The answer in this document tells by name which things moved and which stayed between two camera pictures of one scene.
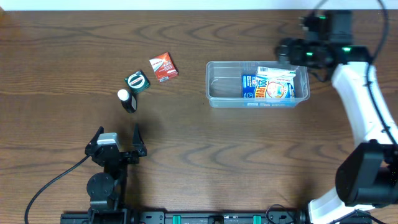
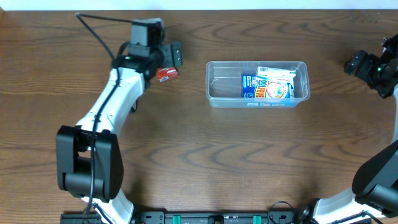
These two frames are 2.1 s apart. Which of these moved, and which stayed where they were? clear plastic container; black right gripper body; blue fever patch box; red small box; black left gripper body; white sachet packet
Moved: black left gripper body; black right gripper body
Stayed: red small box; blue fever patch box; clear plastic container; white sachet packet
